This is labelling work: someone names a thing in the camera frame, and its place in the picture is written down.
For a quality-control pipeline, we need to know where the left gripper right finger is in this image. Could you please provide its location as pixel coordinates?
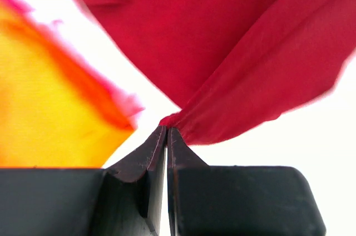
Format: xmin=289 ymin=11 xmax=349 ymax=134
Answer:
xmin=167 ymin=129 xmax=326 ymax=236

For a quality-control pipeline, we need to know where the dark red t-shirt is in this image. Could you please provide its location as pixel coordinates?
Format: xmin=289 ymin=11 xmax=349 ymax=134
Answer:
xmin=83 ymin=0 xmax=355 ymax=145

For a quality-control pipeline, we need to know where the folded orange t-shirt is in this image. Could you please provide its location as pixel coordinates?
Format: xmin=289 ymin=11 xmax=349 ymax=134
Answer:
xmin=1 ymin=0 xmax=136 ymax=168

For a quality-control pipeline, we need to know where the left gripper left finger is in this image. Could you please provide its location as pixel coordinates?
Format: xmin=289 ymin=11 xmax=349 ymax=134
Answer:
xmin=1 ymin=126 xmax=167 ymax=235

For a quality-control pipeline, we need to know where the folded magenta t-shirt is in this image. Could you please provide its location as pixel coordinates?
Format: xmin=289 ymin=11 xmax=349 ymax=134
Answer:
xmin=1 ymin=0 xmax=144 ymax=131

